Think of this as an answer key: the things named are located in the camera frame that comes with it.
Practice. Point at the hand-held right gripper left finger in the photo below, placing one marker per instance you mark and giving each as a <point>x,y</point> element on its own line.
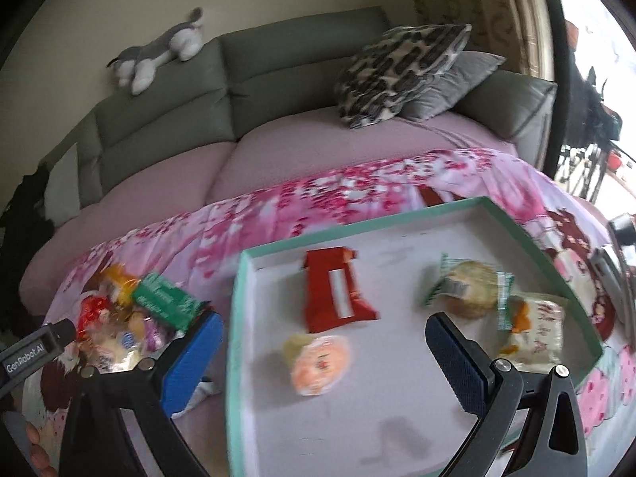
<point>191,357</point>

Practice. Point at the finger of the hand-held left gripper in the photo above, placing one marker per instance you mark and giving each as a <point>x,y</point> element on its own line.
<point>64,332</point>

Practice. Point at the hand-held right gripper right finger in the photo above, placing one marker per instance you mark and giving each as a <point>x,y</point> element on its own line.
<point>454,362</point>

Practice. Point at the bun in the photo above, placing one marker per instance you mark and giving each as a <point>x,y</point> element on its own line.
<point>121,357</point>

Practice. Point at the dark green snack packet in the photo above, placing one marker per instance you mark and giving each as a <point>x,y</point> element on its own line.
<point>164,300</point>

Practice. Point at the teal cardboard box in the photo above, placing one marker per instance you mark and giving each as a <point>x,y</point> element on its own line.
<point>387,407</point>

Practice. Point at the round cracker packet green edges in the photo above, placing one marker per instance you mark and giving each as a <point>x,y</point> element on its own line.
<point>472,283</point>

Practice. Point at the cream pastry packet orange print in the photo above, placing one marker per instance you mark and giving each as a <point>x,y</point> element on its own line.
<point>541,333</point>

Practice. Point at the peach jelly cup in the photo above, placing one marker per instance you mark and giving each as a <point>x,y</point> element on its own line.
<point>318,365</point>

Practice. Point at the red packet with white stripe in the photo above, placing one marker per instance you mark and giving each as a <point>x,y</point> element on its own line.
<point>323,298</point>

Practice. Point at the person's left hand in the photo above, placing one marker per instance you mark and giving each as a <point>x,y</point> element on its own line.
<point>37,442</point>

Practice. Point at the dark cloth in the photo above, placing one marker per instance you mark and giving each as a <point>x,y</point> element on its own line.
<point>25,218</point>

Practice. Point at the pale grey pillow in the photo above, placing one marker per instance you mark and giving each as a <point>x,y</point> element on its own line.
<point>62,184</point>

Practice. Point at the silver device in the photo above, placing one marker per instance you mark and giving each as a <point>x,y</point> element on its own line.
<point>611,278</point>

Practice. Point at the printed cartoon blanket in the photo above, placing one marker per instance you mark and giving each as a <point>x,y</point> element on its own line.
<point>348,194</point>

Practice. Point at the black tripod stand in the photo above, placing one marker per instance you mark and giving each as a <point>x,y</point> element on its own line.
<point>594,164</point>

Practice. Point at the grey white plush dog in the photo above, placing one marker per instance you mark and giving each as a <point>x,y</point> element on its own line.
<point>149,57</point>

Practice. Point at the black patterned pillow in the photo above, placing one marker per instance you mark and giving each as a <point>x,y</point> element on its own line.
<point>397,69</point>

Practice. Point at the grey sofa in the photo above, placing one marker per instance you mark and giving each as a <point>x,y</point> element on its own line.
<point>298,59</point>

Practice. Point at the patterned beige curtain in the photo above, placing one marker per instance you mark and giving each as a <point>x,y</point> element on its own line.
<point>497,0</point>

